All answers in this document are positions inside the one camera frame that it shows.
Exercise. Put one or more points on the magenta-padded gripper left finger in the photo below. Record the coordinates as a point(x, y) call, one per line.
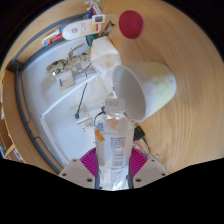
point(76, 173)

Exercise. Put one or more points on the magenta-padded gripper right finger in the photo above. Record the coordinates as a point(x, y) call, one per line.
point(149, 173)

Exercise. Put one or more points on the clear plastic water bottle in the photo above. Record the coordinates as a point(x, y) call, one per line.
point(113, 150)

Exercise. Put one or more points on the black charger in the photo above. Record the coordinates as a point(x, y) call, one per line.
point(139, 132)

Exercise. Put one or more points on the white desk lamp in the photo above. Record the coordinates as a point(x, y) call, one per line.
point(66, 98)

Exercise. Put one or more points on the wooden robot figurine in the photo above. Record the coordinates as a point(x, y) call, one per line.
point(71, 61)

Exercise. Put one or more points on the white tissue pack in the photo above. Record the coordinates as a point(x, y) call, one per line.
point(105, 55)

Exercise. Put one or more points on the dark green jar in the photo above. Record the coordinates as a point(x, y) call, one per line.
point(89, 40)

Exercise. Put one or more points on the clear blue spray bottle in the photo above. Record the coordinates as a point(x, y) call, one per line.
point(46, 40)

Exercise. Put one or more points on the white pump lotion bottle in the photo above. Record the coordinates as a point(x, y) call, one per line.
point(80, 30)

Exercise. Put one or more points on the flat round red coaster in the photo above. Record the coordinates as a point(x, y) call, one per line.
point(131, 24)

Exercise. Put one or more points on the crumpled white tube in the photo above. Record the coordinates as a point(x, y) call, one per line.
point(92, 4)

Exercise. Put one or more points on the grey metal desk frame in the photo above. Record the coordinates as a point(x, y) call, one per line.
point(21, 106)

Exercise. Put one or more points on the white wall box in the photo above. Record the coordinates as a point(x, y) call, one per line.
point(66, 80)

